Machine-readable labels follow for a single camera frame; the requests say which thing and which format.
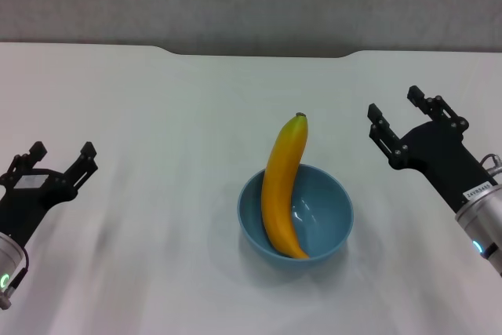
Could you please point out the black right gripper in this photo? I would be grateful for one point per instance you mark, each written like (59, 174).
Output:
(439, 162)

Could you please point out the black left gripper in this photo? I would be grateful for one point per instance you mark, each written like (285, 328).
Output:
(27, 197)

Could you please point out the blue bowl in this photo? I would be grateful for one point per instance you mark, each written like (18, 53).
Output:
(325, 213)

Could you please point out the yellow banana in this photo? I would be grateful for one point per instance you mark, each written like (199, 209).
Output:
(282, 194)

